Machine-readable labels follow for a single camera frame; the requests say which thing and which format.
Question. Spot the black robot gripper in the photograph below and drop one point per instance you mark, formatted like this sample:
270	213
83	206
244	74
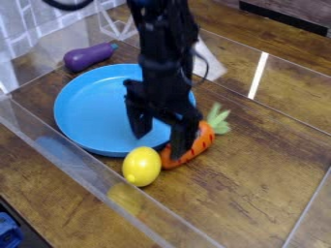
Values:
160	96

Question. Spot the orange toy carrot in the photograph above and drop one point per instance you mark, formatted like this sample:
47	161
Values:
216	125

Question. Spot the yellow toy lemon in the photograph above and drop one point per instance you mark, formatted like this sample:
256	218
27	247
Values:
142	166

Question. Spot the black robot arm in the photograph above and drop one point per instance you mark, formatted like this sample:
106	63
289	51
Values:
169	31

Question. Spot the blue round plate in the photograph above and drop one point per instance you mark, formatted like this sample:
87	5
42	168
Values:
91	114

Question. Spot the purple toy eggplant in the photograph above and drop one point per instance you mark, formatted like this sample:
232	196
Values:
82	58

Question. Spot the blue object at corner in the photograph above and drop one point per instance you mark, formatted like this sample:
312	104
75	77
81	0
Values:
11	236

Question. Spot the clear acrylic enclosure wall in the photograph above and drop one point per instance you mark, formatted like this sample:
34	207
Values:
256	192

